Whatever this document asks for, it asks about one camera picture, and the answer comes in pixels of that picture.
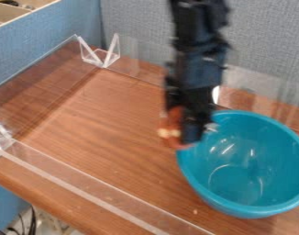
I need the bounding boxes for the brown toy mushroom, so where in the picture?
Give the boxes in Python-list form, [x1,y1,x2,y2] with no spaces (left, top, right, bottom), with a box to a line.
[158,106,191,151]

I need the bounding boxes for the clear acrylic front barrier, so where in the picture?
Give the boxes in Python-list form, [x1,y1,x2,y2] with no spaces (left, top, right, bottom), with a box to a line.
[0,123,215,235]

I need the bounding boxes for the clear acrylic barrier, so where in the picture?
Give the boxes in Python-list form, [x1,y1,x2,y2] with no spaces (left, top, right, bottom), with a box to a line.
[0,123,215,235]
[110,34,299,132]
[0,35,97,139]

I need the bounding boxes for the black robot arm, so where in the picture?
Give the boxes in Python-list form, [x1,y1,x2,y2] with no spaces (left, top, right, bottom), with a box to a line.
[162,0,230,149]

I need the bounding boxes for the black floor cables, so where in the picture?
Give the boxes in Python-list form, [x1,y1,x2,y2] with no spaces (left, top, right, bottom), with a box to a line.
[4,205,39,235]

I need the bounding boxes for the clear acrylic left barrier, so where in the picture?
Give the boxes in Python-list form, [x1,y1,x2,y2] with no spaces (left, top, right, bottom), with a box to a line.
[0,35,97,139]

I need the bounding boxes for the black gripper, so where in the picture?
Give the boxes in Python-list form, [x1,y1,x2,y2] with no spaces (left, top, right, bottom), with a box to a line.
[165,62,222,144]

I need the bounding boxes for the clear acrylic back barrier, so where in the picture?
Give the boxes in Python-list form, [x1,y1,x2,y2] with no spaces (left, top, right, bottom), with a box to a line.
[110,34,299,132]

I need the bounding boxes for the clear acrylic corner bracket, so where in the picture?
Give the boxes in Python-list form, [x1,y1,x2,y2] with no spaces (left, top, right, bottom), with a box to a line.
[78,33,122,68]

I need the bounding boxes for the blue plastic bowl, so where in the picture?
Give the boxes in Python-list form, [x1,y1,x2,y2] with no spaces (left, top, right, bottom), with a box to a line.
[177,110,299,218]

